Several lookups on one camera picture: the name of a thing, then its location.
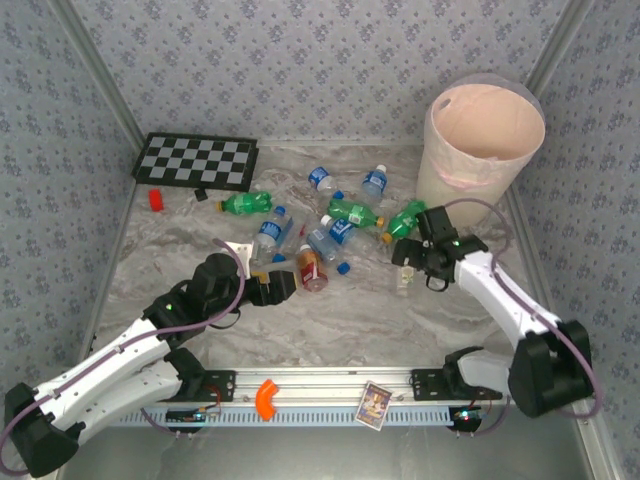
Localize playing card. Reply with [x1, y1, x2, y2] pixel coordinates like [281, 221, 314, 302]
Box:
[354, 380, 393, 429]

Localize blue label white cap bottle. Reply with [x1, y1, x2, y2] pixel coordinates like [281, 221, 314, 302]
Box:
[319, 214, 374, 251]
[361, 163, 390, 198]

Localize small circuit board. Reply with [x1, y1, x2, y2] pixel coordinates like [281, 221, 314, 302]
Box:
[448, 405, 485, 427]
[166, 405, 222, 426]

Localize aluminium extrusion rail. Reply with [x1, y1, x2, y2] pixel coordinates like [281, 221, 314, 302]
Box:
[202, 367, 506, 407]

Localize green plastic soda bottle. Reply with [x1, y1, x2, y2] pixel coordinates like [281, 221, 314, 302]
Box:
[215, 191, 274, 215]
[382, 199, 429, 245]
[327, 197, 386, 230]

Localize red label amber bottle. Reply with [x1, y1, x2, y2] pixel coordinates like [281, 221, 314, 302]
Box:
[295, 243, 331, 294]

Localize blue tinted clear bottle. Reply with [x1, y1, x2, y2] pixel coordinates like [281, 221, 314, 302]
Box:
[305, 227, 351, 276]

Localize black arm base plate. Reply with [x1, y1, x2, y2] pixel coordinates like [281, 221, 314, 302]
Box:
[199, 369, 237, 404]
[410, 368, 504, 401]

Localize aluminium frame post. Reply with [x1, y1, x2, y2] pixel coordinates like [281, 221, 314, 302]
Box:
[521, 0, 599, 96]
[48, 0, 150, 149]

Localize black grey checkerboard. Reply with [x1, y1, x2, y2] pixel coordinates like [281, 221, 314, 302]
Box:
[130, 132, 261, 194]

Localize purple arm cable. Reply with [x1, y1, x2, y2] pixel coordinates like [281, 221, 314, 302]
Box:
[447, 197, 605, 439]
[0, 238, 247, 474]

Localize blue grey slotted cable duct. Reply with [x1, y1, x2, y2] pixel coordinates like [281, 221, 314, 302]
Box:
[107, 403, 457, 428]

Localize pink round waste bin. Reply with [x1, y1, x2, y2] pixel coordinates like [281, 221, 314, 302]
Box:
[415, 83, 547, 227]

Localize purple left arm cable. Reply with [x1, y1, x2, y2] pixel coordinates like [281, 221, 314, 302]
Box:
[0, 238, 247, 474]

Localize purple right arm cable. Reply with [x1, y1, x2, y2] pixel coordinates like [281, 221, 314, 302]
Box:
[447, 197, 605, 439]

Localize clear bottle with red print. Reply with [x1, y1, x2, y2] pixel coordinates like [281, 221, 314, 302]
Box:
[272, 217, 312, 265]

